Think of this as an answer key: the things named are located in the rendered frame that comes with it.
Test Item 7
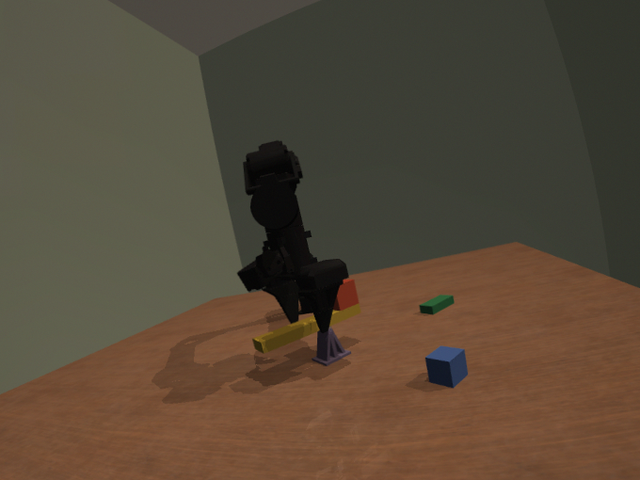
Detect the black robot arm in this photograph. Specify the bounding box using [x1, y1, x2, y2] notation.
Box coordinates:
[237, 140, 303, 292]

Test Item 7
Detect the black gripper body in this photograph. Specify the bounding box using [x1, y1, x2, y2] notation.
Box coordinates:
[263, 225, 349, 291]

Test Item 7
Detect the yellow bar with dark red end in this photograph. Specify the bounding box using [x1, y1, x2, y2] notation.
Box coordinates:
[252, 280, 360, 354]

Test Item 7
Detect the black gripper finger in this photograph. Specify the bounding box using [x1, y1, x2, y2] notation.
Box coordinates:
[263, 280, 298, 324]
[297, 280, 344, 333]

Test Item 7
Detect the green rectangular bar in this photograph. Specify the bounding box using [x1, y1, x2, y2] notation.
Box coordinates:
[420, 295, 455, 315]

